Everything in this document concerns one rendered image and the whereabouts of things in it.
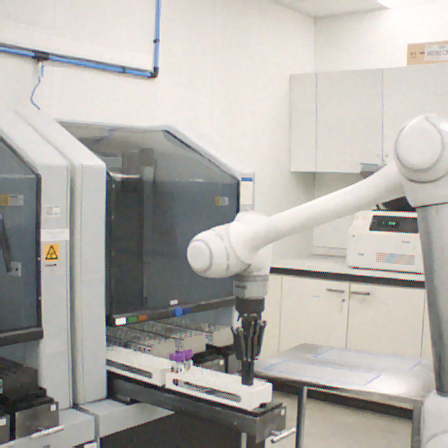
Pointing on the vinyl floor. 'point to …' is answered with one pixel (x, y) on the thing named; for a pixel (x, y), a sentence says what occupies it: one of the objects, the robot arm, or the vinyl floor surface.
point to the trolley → (350, 379)
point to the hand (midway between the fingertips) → (247, 372)
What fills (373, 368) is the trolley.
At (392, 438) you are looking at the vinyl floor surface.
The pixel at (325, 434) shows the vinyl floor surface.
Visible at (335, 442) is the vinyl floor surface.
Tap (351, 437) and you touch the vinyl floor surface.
